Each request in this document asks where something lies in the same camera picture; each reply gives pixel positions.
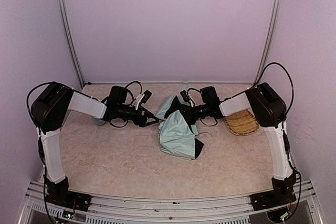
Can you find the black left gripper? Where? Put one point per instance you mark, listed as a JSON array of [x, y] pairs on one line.
[[142, 118]]

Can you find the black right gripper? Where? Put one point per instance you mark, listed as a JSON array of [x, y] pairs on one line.
[[186, 112]]

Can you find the mint green black umbrella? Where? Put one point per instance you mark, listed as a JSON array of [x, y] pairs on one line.
[[176, 136]]

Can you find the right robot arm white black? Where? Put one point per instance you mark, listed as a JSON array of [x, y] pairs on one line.
[[270, 113]]

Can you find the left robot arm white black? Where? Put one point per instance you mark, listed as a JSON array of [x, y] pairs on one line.
[[51, 108]]

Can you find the white blue enamel pitcher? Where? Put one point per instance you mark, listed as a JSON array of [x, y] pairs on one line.
[[98, 122]]

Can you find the woven bamboo tray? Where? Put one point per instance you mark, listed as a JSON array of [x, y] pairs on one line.
[[242, 123]]

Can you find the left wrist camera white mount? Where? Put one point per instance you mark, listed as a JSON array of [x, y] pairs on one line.
[[141, 98]]

